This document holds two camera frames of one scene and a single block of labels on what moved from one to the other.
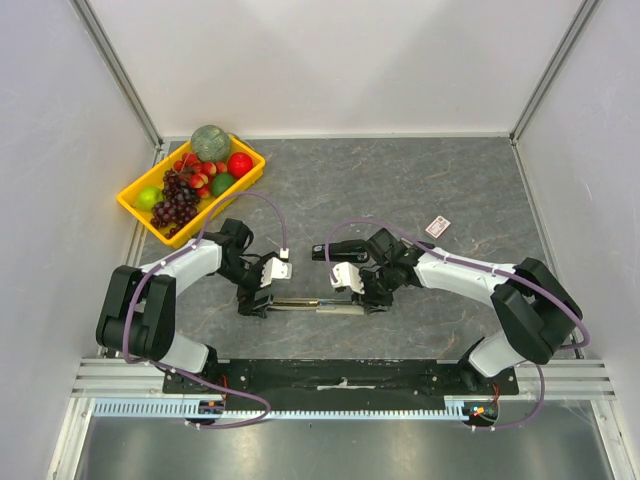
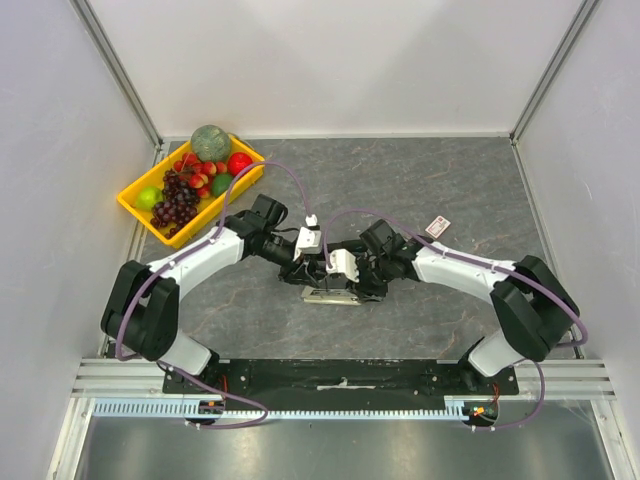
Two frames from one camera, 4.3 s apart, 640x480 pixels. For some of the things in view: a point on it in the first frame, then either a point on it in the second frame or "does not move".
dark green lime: (221, 182) does not move
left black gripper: (247, 303) to (303, 271)
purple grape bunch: (178, 205) does not move
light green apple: (148, 197) does not move
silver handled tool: (343, 306) to (338, 296)
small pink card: (438, 227) does not move
